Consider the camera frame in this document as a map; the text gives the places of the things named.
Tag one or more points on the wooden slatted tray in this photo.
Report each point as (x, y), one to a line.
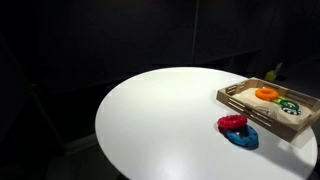
(286, 131)

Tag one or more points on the yellow tag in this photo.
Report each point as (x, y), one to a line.
(270, 76)

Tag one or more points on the white card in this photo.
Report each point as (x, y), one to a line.
(278, 67)

